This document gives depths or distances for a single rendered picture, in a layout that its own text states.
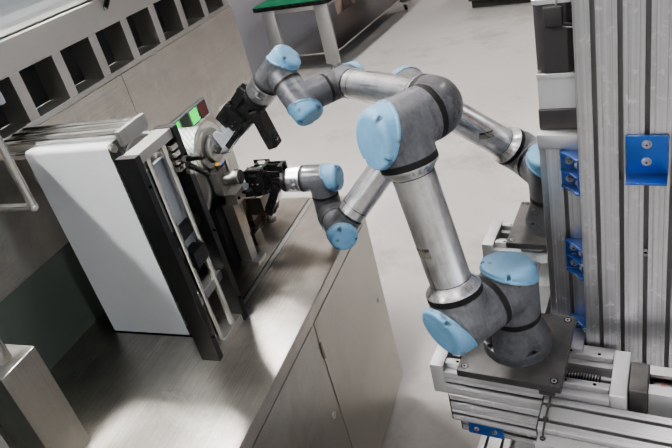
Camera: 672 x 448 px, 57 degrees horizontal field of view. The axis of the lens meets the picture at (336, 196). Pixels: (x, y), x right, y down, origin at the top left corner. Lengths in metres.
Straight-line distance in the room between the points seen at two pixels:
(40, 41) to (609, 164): 1.38
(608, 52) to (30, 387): 1.25
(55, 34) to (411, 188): 1.07
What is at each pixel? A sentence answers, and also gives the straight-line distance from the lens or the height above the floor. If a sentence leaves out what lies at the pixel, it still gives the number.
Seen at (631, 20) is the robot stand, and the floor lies 1.50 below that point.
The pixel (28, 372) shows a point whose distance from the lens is 1.38.
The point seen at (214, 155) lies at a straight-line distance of 1.71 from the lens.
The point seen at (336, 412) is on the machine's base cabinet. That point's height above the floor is 0.51.
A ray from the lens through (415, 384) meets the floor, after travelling 2.59.
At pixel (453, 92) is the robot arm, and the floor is 1.43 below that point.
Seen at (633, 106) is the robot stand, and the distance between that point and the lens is 1.29.
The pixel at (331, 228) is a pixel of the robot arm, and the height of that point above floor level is 1.04.
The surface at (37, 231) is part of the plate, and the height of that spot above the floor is 1.22.
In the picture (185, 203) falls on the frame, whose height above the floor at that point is 1.27.
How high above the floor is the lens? 1.86
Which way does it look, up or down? 28 degrees down
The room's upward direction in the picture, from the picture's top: 15 degrees counter-clockwise
